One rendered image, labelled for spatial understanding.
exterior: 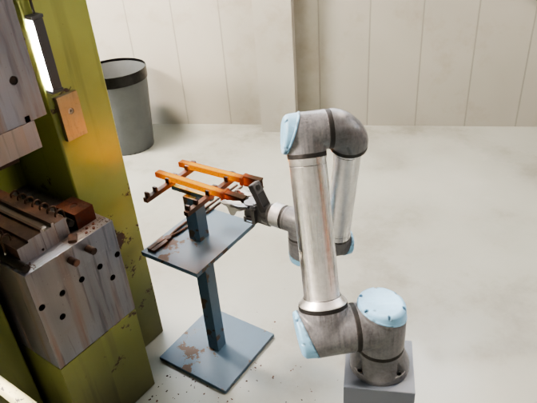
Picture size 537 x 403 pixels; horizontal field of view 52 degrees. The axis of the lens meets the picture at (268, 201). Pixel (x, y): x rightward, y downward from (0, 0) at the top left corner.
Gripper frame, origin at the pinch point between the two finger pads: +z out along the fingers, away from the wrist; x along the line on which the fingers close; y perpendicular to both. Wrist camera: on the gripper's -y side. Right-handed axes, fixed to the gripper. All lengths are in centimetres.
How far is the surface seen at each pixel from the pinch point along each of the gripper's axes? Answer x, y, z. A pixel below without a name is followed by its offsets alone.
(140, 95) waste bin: 143, 46, 206
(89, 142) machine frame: -20, -20, 51
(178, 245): -9.1, 26.4, 23.5
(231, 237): 5.8, 26.4, 7.0
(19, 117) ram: -51, -45, 37
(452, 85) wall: 293, 58, 6
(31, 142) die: -50, -36, 37
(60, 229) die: -50, -2, 37
